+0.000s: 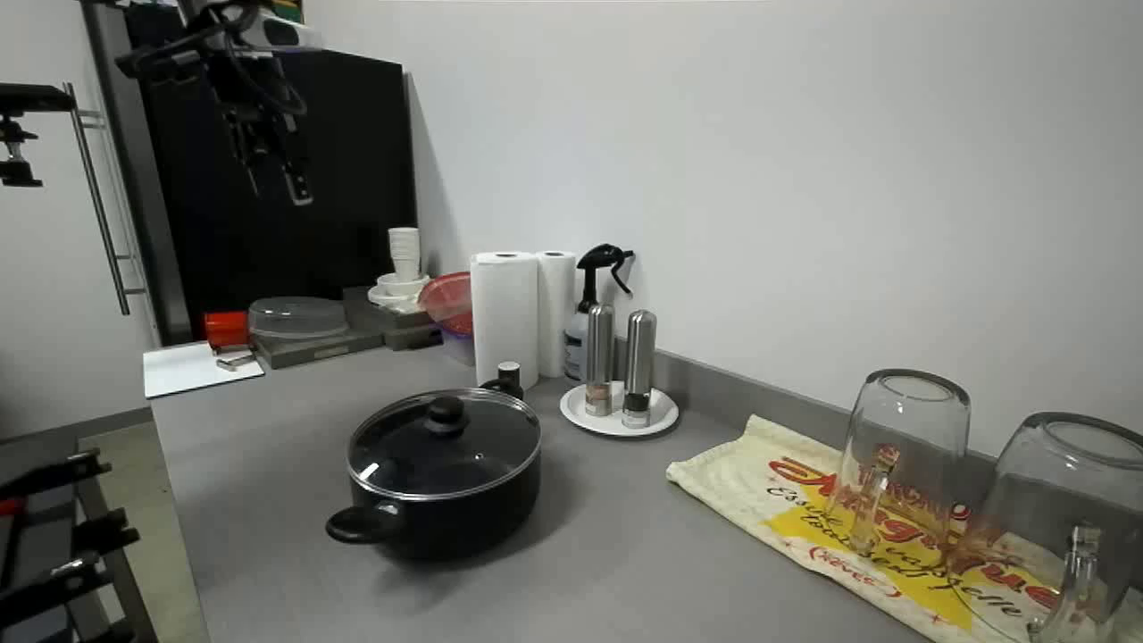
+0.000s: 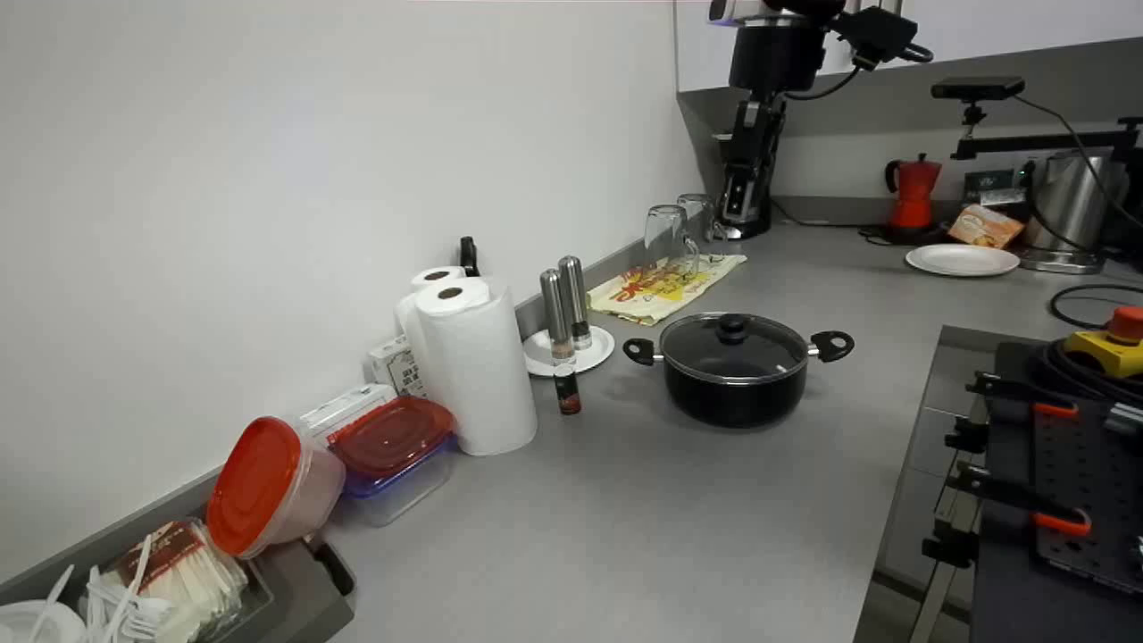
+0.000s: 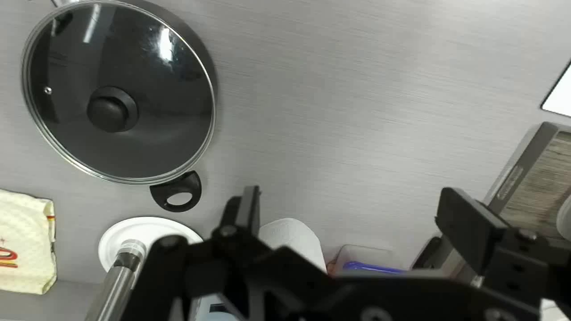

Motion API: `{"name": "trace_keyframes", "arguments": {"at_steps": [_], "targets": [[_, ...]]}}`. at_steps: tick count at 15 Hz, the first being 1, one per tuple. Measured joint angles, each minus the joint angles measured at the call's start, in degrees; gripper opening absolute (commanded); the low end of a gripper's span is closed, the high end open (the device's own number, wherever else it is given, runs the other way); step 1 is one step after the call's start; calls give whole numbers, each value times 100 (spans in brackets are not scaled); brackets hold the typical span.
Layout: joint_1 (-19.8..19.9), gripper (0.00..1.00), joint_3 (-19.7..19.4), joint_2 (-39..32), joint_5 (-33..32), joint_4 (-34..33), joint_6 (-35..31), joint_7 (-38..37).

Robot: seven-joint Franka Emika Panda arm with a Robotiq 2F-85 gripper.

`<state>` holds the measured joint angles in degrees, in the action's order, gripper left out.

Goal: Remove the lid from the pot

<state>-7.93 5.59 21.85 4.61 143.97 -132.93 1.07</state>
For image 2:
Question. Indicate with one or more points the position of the small green box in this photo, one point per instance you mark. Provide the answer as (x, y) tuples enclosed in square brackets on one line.
[(990, 188)]

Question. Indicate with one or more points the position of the grey tray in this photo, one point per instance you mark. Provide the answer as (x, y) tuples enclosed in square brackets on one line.
[(305, 594)]

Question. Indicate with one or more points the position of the white bowl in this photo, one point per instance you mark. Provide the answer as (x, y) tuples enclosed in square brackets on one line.
[(31, 623)]

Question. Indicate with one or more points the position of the white plate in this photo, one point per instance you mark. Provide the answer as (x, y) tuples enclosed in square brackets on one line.
[(962, 257)]

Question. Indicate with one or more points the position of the white paper towel roll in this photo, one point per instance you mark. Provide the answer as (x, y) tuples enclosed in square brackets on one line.
[(430, 277), (477, 369)]

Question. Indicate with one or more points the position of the orange snack packet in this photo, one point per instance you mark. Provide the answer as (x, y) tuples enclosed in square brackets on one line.
[(989, 225)]

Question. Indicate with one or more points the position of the black camera on mount arm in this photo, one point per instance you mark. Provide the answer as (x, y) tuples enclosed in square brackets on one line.
[(978, 86)]

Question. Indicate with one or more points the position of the white wall power outlet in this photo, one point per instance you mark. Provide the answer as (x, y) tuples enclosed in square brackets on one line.
[(394, 363)]

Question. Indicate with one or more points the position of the small black bottle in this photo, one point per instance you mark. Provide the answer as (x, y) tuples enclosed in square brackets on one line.
[(471, 254)]

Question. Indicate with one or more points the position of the yellow emergency stop box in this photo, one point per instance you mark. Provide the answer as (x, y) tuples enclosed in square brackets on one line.
[(1114, 345)]

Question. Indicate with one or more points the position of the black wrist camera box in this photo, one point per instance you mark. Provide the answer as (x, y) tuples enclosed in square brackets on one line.
[(880, 32)]

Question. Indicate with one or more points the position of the steel spice grinder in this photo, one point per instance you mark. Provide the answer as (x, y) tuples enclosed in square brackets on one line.
[(555, 307), (575, 291)]

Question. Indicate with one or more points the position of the small bottle with red label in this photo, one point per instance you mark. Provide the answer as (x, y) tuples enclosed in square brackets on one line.
[(569, 395)]

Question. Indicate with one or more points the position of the white flat box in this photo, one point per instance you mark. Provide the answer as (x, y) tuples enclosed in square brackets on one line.
[(340, 407)]

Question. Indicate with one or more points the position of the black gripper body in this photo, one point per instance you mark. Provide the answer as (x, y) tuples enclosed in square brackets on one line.
[(773, 46)]

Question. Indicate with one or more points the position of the packet of white plastic cutlery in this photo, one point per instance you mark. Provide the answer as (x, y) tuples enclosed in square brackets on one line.
[(179, 583)]

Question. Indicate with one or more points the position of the red moka pot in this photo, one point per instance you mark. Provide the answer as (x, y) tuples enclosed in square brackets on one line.
[(912, 190)]

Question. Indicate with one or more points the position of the round container with red lid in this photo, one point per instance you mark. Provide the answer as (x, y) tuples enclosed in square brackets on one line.
[(254, 485)]

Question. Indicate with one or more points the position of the steel electric kettle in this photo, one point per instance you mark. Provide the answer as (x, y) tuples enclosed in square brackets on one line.
[(1072, 200)]

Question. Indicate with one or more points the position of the clear drinking glass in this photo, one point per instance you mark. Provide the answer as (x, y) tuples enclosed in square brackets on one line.
[(666, 221)]

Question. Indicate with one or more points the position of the flat container with red lid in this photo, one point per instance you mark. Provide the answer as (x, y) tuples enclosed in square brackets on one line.
[(392, 440)]

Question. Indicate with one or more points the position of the black coffee machine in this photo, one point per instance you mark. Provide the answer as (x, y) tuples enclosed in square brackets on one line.
[(753, 179)]

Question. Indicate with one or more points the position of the white round grinder saucer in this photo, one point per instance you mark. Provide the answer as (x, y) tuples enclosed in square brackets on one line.
[(593, 351)]

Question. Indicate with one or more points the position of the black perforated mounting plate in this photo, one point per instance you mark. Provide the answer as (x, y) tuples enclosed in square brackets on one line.
[(1103, 476)]

